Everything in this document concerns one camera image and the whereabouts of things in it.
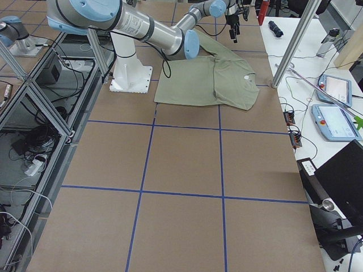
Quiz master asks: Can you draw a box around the blue teach pendant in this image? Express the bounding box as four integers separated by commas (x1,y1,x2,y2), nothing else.
311,104,362,142
317,74,352,107

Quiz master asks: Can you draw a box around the white power strip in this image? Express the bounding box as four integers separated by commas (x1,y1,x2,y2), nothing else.
24,159,45,176

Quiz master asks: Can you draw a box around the grey water bottle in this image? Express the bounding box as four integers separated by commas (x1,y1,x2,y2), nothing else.
316,28,340,58

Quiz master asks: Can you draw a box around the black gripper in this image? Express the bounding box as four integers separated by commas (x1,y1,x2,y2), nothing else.
226,12,240,43

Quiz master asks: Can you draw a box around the black power box under frame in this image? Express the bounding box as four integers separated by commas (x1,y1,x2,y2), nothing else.
36,59,62,85

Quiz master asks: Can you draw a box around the grey aluminium frame post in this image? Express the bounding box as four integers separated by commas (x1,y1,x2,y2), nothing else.
272,0,321,88

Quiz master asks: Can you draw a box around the aluminium frame rail structure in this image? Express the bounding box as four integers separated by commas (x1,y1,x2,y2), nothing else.
1,27,115,271

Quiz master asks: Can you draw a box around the dark folded umbrella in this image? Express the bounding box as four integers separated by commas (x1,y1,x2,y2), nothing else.
268,20,284,38

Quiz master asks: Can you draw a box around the far blue teach pendant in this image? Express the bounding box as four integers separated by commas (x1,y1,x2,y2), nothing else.
317,74,352,107

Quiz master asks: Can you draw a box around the orange connector board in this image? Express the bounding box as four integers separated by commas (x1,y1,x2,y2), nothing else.
283,111,296,126
289,130,302,150

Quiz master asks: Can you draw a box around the red fire extinguisher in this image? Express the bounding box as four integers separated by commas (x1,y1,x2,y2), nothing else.
258,0,269,26

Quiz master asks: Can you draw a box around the olive green long-sleeve shirt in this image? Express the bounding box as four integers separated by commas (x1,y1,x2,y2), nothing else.
154,31,259,111

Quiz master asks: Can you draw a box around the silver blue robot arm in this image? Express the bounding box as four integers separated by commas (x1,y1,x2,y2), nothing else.
47,1,201,94
175,0,248,43

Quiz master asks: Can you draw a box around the black monitor on stand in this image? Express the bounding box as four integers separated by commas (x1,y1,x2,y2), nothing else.
297,140,362,261

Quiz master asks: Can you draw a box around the near blue teach pendant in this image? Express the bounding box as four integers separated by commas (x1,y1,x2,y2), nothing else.
311,104,362,142

